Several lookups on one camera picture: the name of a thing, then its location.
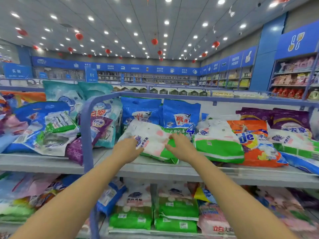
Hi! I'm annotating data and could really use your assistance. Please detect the person's left hand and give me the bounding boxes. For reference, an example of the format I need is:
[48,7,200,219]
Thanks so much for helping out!
[112,137,145,165]

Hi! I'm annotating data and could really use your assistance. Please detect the person's right hand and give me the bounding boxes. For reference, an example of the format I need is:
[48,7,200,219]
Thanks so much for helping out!
[167,133,200,165]

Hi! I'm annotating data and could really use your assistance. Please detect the grey shelf with blue frame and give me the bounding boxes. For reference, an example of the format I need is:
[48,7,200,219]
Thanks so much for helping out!
[0,91,319,239]

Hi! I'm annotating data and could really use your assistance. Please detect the white green detergent bag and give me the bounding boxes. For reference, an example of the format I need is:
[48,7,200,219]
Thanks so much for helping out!
[117,119,182,165]
[193,119,245,152]
[194,149,245,164]

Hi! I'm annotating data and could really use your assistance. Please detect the blue detergent bag green band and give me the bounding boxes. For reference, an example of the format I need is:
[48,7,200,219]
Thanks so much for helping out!
[121,96,163,132]
[162,99,201,135]

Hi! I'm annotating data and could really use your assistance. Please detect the teal Baimao bag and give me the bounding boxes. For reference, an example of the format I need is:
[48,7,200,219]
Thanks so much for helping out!
[90,98,123,149]

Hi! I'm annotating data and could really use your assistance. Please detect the purple detergent bag white label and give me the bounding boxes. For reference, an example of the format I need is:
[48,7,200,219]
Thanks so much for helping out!
[65,116,114,166]

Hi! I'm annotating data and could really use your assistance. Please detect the stack of green bags below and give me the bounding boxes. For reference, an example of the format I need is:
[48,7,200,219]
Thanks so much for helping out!
[109,184,200,233]

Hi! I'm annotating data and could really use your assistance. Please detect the clear green-print detergent bag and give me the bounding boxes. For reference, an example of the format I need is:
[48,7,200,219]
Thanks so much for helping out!
[15,111,80,157]

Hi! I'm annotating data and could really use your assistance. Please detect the pile of pink detergent bags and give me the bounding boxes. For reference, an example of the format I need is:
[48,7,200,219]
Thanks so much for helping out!
[197,186,319,236]

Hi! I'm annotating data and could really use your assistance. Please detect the purple detergent bag gold oval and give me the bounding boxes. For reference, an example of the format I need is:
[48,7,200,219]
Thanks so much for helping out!
[236,107,274,122]
[270,109,313,139]

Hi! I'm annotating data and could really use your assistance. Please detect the small orange Tide bag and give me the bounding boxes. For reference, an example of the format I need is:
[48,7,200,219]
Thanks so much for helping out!
[0,91,47,109]

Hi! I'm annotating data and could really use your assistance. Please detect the pink purple detergent bag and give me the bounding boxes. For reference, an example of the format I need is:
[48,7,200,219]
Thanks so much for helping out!
[0,92,31,152]

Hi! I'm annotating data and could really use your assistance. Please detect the person's left forearm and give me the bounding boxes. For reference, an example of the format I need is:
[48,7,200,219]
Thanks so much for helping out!
[10,154,126,239]

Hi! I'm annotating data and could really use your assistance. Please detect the person's right forearm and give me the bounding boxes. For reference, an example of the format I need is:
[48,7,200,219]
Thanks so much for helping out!
[187,154,300,239]

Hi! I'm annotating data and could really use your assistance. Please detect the row of green boxes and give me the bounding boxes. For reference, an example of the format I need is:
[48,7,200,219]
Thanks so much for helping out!
[112,86,210,97]

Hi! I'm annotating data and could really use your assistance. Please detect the row of pale bottles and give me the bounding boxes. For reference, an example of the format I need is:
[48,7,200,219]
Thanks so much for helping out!
[212,89,270,100]

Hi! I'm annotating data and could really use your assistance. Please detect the small blue hanging sign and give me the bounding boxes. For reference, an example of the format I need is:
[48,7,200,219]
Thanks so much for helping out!
[85,66,99,83]

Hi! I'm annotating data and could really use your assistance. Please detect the hanging red lanterns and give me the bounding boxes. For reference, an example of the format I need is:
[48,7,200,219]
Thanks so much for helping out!
[17,28,222,62]

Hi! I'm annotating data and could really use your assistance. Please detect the blue aisle sign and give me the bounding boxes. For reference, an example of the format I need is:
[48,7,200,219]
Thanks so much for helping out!
[4,63,33,79]

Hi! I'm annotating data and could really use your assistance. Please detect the ceiling spotlights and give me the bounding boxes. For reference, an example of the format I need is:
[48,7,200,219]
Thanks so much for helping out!
[10,0,280,53]

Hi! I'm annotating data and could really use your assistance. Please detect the blue sign with utensil icons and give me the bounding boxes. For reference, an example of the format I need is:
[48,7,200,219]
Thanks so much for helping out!
[275,20,319,60]

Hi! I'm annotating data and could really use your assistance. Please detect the far wall racks with goods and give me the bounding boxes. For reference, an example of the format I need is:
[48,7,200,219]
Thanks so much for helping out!
[97,67,252,90]

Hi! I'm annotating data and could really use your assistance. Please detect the blue wall sign band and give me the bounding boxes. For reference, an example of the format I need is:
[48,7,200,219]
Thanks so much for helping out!
[31,45,257,78]

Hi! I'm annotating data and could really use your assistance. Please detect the wall rack with pink goods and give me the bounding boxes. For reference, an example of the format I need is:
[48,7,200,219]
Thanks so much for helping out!
[269,52,319,102]

